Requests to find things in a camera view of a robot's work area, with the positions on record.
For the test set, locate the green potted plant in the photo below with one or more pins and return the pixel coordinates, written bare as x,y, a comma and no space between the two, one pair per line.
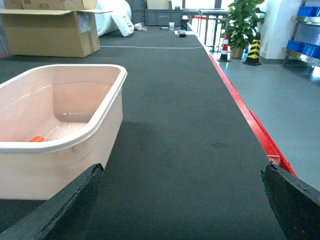
241,25

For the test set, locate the orange cylindrical capacitor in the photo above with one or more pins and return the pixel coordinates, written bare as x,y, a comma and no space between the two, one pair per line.
38,139

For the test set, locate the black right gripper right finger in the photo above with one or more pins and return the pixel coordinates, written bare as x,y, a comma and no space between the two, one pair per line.
295,204

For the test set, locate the red metal frame table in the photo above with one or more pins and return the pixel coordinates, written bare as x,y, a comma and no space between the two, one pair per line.
250,117

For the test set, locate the steel shelf with blue bins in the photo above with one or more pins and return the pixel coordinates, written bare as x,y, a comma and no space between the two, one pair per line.
303,45

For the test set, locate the pink plastic storage box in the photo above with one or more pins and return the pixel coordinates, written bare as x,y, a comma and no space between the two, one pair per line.
77,108

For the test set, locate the white foam roll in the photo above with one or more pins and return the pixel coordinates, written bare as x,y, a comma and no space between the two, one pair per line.
117,20

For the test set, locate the red white traffic cone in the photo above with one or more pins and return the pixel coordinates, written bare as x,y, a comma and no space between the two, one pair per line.
224,52

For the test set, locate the large cardboard box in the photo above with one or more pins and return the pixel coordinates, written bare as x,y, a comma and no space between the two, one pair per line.
48,32

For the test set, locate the white paper cup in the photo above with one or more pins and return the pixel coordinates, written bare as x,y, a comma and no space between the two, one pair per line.
171,26

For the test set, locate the black yellow striped bollard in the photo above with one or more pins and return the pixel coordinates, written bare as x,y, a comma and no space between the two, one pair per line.
253,56

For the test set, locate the dark mat on table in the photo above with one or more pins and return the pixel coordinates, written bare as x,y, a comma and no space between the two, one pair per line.
185,165

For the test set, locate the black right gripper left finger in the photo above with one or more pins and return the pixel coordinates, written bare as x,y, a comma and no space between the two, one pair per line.
66,215

